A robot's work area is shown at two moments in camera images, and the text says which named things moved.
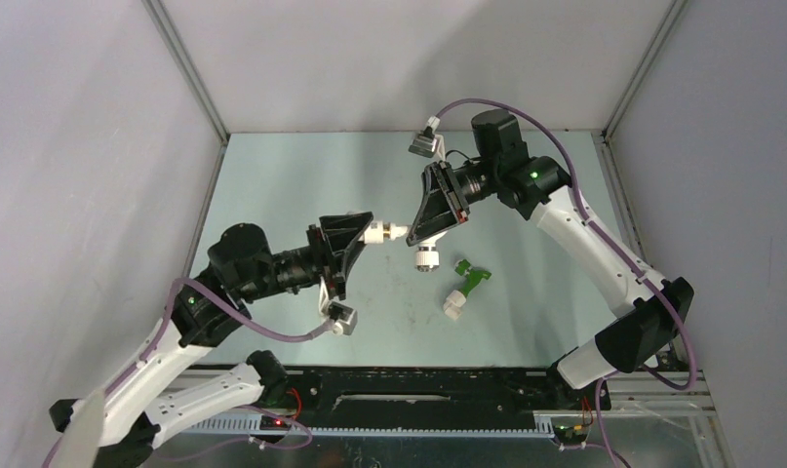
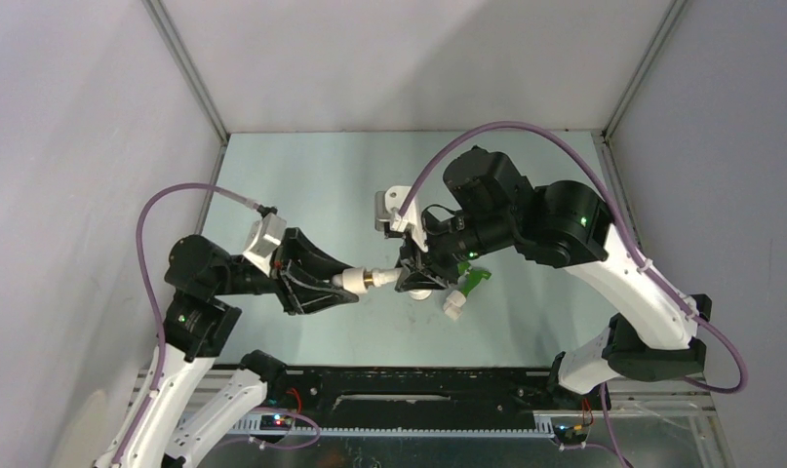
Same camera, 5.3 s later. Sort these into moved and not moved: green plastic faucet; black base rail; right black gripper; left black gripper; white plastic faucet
Moved: white plastic faucet; right black gripper; left black gripper
Not moved: black base rail; green plastic faucet
